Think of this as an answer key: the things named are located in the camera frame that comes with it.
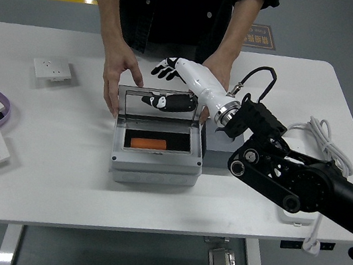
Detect robot right hand white black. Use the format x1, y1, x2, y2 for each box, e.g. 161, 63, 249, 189
139, 52, 243, 124

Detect person's left hand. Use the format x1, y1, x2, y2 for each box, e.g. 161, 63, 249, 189
192, 53, 235, 130

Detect person's right hand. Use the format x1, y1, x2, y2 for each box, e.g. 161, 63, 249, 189
96, 44, 150, 122

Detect orange cylinder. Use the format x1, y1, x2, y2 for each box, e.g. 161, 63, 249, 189
129, 135, 168, 153

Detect grey enclosure box clear lid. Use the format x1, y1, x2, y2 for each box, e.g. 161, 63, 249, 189
103, 79, 215, 196

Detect grey cube with round hole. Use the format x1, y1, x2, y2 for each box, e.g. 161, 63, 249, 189
196, 116, 249, 173

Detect brown floor sign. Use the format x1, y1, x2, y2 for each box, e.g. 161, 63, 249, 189
242, 22, 280, 51

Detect person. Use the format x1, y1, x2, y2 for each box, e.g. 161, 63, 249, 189
68, 0, 282, 74

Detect white power strip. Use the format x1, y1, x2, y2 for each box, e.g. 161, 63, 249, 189
271, 135, 327, 229

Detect black table control panel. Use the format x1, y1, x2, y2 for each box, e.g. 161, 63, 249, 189
280, 234, 336, 256

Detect white wall socket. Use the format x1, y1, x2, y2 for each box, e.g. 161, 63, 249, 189
30, 56, 75, 86

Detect white power cord with plug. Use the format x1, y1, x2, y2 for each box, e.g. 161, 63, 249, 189
267, 112, 353, 260

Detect grey table underside bracket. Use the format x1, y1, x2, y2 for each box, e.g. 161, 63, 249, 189
203, 233, 231, 246

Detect metal hinged bracket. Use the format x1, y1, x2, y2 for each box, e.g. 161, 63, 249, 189
206, 244, 241, 265

